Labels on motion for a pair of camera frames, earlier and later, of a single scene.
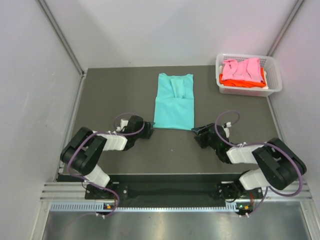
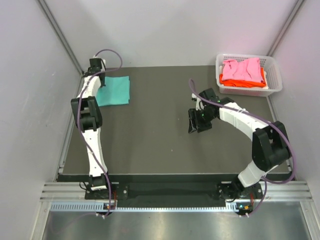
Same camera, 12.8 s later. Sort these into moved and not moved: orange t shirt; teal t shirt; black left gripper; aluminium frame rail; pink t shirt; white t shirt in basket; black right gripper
Moved: teal t shirt; black left gripper; black right gripper
Not moved: aluminium frame rail; orange t shirt; pink t shirt; white t shirt in basket
